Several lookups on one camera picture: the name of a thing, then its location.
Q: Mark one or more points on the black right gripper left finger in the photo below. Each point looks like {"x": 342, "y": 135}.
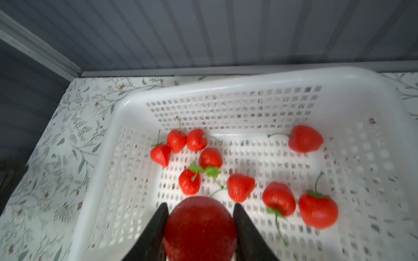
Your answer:
{"x": 149, "y": 245}

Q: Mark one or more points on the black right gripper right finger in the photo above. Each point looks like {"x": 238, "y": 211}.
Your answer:
{"x": 250, "y": 244}

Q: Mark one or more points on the red strawberry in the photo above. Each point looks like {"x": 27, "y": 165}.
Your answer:
{"x": 239, "y": 187}
{"x": 197, "y": 140}
{"x": 200, "y": 229}
{"x": 190, "y": 180}
{"x": 302, "y": 139}
{"x": 177, "y": 139}
{"x": 318, "y": 210}
{"x": 279, "y": 201}
{"x": 211, "y": 162}

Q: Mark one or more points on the red strawberry left end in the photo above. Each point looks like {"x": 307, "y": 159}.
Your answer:
{"x": 160, "y": 152}

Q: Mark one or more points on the white perforated plastic basket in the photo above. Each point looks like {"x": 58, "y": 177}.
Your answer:
{"x": 369, "y": 157}

